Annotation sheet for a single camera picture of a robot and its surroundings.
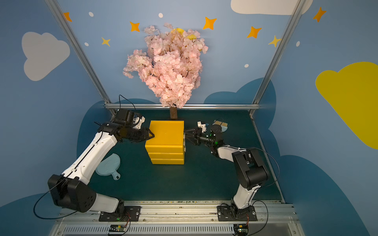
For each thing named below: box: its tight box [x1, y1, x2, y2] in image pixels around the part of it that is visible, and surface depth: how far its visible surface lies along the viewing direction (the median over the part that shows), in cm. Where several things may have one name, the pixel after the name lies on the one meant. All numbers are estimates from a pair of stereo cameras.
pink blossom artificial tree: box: [123, 22, 209, 120], surface depth 72 cm
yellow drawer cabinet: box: [145, 120, 185, 165], surface depth 83 cm
